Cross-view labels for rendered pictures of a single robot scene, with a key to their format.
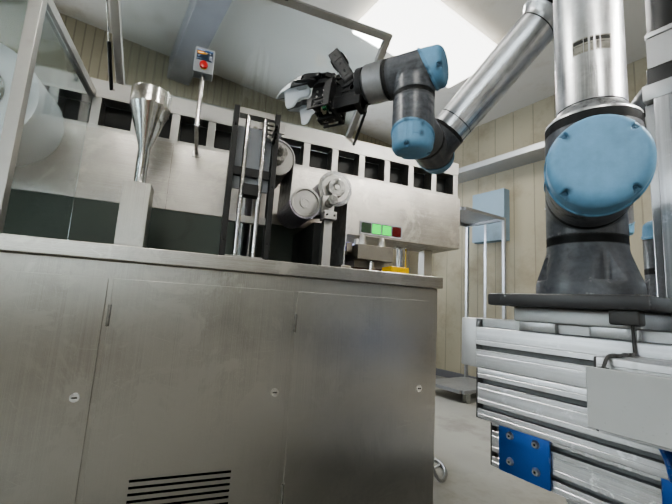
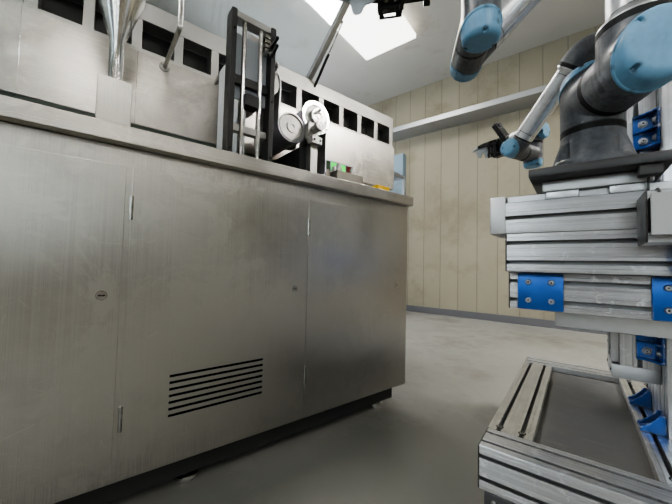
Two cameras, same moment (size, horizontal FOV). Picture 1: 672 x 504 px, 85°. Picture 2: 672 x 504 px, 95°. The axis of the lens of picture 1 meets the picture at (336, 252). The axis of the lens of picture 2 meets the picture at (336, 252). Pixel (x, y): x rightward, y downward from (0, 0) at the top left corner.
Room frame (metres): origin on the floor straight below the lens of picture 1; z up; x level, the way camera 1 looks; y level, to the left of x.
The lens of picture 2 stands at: (0.13, 0.33, 0.60)
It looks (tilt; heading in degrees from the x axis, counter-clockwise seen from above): 2 degrees up; 342
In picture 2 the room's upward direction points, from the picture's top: 1 degrees clockwise
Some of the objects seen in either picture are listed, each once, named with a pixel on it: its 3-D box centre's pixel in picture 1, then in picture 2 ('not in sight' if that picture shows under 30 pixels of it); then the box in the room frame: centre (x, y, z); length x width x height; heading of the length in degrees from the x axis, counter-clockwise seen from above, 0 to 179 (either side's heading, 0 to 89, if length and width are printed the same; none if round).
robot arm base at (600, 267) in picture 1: (586, 268); (591, 152); (0.60, -0.42, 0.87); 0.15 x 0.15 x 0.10
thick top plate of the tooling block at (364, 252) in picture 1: (355, 257); (325, 187); (1.66, -0.09, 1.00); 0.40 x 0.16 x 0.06; 21
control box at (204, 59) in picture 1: (204, 63); not in sight; (1.28, 0.54, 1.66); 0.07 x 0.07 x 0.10; 21
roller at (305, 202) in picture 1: (297, 209); (278, 136); (1.52, 0.17, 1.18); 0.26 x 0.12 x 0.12; 21
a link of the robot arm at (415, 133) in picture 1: (415, 128); (478, 23); (0.64, -0.13, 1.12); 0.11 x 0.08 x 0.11; 150
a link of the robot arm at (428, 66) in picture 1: (415, 74); not in sight; (0.62, -0.13, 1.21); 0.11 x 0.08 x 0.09; 60
